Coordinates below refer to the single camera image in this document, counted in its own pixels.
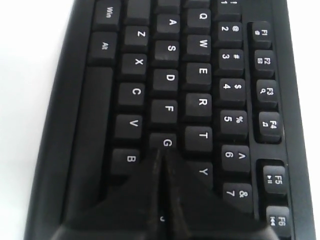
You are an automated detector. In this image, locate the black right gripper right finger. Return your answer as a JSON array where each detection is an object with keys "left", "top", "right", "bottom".
[{"left": 162, "top": 151, "right": 278, "bottom": 240}]

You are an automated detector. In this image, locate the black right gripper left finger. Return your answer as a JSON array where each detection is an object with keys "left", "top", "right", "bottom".
[{"left": 52, "top": 149, "right": 165, "bottom": 240}]

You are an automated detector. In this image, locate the black acer keyboard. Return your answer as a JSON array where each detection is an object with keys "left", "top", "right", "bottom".
[{"left": 24, "top": 0, "right": 316, "bottom": 240}]

